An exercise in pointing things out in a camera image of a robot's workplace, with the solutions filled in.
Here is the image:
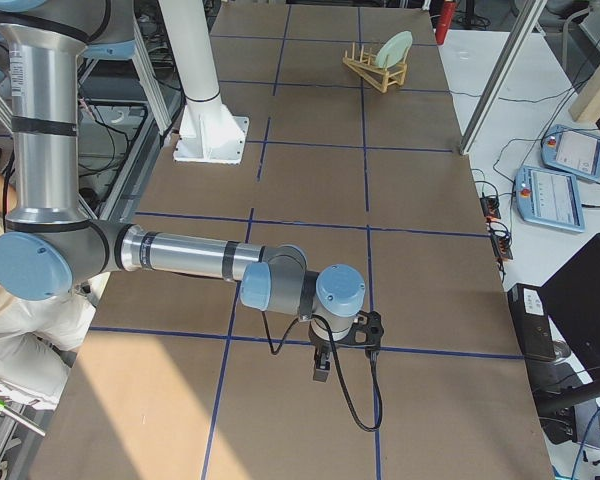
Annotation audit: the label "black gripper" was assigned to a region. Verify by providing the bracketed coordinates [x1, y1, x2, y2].
[308, 329, 333, 382]

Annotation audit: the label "black usb hub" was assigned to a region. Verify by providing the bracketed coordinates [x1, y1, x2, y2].
[489, 228, 513, 261]
[480, 195, 501, 221]

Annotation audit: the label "seated person beige clothes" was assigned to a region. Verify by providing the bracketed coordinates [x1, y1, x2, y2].
[0, 138, 97, 412]

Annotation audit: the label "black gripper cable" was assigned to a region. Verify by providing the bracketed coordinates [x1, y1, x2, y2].
[262, 310, 384, 432]

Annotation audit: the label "far blue teach pendant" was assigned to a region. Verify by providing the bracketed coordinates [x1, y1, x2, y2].
[541, 124, 600, 181]

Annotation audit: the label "grey aluminium frame post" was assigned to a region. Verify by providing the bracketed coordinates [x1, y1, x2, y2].
[459, 0, 547, 155]

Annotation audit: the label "right black usb hub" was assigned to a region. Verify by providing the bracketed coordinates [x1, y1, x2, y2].
[480, 195, 501, 221]

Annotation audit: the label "red fire extinguisher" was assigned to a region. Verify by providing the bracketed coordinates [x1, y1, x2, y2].
[435, 0, 456, 45]

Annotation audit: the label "light green ceramic plate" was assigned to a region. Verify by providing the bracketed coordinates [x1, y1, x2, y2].
[375, 31, 413, 69]

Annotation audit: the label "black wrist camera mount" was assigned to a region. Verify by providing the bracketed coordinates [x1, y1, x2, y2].
[338, 311, 384, 352]

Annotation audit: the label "black computer box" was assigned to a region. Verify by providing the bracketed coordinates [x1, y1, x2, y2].
[507, 283, 557, 363]

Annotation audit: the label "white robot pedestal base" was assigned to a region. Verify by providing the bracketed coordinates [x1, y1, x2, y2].
[173, 102, 250, 164]

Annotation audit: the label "left black usb hub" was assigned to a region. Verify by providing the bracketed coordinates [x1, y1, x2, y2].
[489, 228, 513, 261]

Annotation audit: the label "wooden plank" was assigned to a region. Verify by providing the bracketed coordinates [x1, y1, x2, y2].
[569, 65, 600, 123]

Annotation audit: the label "black laptop screen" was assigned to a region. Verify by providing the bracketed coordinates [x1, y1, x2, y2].
[540, 233, 600, 378]

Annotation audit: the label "blue teach pendant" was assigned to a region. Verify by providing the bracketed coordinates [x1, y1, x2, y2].
[541, 124, 600, 181]
[515, 166, 585, 232]

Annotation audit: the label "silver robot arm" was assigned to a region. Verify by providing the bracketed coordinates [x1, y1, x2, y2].
[0, 1, 381, 381]

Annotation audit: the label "near blue teach pendant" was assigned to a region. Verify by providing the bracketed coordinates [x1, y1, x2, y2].
[515, 166, 585, 232]

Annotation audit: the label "wooden dish rack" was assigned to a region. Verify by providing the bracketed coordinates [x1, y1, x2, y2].
[342, 45, 407, 93]

